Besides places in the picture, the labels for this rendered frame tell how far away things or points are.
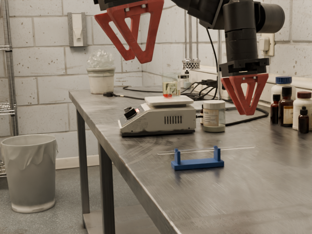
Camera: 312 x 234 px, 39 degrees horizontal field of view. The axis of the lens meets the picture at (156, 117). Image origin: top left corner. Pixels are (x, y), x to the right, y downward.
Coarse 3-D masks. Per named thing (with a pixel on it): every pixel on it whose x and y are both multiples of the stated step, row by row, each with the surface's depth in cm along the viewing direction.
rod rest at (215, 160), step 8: (176, 152) 84; (216, 152) 86; (176, 160) 85; (184, 160) 87; (192, 160) 87; (200, 160) 87; (208, 160) 87; (216, 160) 86; (176, 168) 84; (184, 168) 84; (192, 168) 84; (200, 168) 85
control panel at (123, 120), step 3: (135, 108) 125; (138, 108) 122; (141, 108) 120; (138, 111) 118; (141, 111) 116; (138, 114) 115; (120, 117) 125; (123, 117) 122; (132, 117) 115; (120, 120) 121; (123, 120) 119; (126, 120) 117; (129, 120) 114; (123, 123) 115
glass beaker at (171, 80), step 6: (162, 72) 122; (168, 72) 118; (174, 72) 118; (180, 72) 119; (162, 78) 120; (168, 78) 118; (174, 78) 118; (180, 78) 120; (162, 84) 120; (168, 84) 119; (174, 84) 119; (180, 84) 120; (162, 90) 121; (168, 90) 119; (174, 90) 119; (180, 90) 121; (162, 96) 121; (168, 96) 119; (174, 96) 119; (180, 96) 121
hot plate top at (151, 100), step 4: (160, 96) 126; (184, 96) 124; (148, 100) 118; (152, 100) 117; (156, 100) 117; (160, 100) 117; (164, 100) 117; (168, 100) 117; (172, 100) 116; (176, 100) 116; (180, 100) 116; (184, 100) 116; (188, 100) 115; (192, 100) 116; (152, 104) 114; (156, 104) 114; (160, 104) 114; (164, 104) 114; (168, 104) 115; (172, 104) 115
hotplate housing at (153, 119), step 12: (144, 108) 118; (156, 108) 115; (168, 108) 115; (180, 108) 115; (192, 108) 116; (132, 120) 114; (144, 120) 114; (156, 120) 114; (168, 120) 115; (180, 120) 115; (192, 120) 116; (132, 132) 114; (144, 132) 115; (156, 132) 115; (168, 132) 116; (180, 132) 116
